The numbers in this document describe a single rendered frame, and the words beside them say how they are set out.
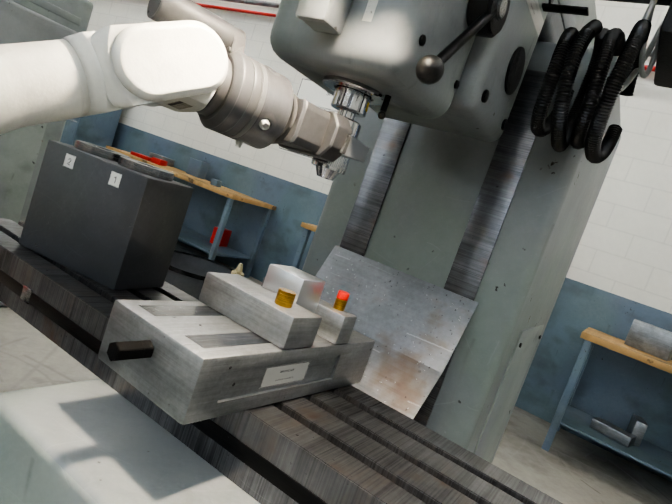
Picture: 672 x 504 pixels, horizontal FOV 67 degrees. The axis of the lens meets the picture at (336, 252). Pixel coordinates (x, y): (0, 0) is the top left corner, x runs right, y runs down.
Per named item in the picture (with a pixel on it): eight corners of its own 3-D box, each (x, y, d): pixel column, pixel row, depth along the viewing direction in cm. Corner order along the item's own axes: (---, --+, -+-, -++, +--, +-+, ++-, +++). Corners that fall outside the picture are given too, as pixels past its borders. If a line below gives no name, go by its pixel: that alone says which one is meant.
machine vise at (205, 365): (181, 427, 48) (217, 318, 47) (95, 357, 56) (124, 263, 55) (361, 383, 78) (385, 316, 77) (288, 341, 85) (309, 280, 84)
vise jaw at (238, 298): (282, 350, 57) (294, 317, 57) (196, 300, 65) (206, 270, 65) (312, 347, 62) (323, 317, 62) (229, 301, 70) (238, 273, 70)
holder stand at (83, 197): (113, 291, 80) (150, 169, 78) (16, 243, 87) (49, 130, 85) (163, 287, 91) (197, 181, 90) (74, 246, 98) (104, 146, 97)
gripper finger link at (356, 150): (359, 166, 67) (325, 150, 63) (367, 142, 67) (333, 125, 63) (367, 168, 66) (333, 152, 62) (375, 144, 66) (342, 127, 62)
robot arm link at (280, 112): (363, 105, 60) (284, 59, 52) (335, 183, 60) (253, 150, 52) (302, 97, 69) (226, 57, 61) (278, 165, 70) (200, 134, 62)
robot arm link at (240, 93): (254, 134, 53) (150, 89, 45) (204, 140, 61) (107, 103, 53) (278, 30, 54) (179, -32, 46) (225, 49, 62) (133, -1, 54)
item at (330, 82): (366, 87, 60) (369, 80, 60) (310, 75, 64) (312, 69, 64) (395, 110, 68) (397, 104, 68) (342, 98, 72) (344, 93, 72)
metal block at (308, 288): (288, 323, 65) (304, 279, 64) (255, 305, 68) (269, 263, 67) (311, 323, 69) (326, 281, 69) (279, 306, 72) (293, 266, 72)
